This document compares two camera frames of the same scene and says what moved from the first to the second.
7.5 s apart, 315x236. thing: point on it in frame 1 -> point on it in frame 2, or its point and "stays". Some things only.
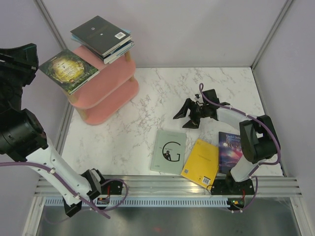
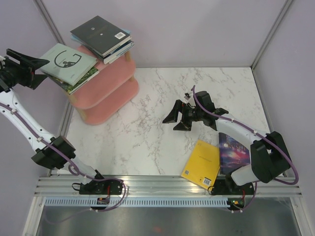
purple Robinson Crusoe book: (230, 151) stays
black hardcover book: (101, 35) stays
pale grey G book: (169, 152) -> (66, 63)
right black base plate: (225, 187) stays
